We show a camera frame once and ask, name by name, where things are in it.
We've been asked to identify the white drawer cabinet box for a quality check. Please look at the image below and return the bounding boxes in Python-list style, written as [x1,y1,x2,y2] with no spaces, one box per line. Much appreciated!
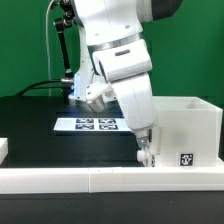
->
[150,96,223,167]

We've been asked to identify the white left rail wall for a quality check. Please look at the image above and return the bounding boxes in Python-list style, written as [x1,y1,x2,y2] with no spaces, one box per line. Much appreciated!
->
[0,138,8,165]

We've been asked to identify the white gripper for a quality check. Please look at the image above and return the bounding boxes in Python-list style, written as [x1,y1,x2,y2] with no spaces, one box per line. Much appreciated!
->
[112,73,154,148]

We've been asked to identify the white rail wall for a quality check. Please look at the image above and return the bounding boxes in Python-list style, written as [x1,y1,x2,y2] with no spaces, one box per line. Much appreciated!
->
[0,138,8,165]
[0,166,224,194]

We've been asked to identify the marker tag sheet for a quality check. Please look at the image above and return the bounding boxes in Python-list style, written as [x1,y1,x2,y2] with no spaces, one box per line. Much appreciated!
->
[54,118,130,132]

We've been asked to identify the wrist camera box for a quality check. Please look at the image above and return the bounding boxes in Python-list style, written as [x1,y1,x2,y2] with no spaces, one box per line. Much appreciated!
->
[86,81,114,113]

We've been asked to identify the black cable bundle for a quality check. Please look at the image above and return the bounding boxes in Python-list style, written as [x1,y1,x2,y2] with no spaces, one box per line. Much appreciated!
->
[14,79,74,98]

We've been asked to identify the white front rail wall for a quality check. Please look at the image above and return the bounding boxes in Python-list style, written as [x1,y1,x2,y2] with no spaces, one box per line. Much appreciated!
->
[0,166,224,194]

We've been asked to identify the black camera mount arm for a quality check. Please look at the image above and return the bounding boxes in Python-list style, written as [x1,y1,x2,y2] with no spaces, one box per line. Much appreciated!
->
[54,0,78,78]

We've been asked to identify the white front drawer with knob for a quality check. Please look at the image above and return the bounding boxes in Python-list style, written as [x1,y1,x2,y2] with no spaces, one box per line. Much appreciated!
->
[137,150,155,167]

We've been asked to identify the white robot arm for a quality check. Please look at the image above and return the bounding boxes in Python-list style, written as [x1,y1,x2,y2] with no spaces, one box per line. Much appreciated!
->
[71,0,183,149]

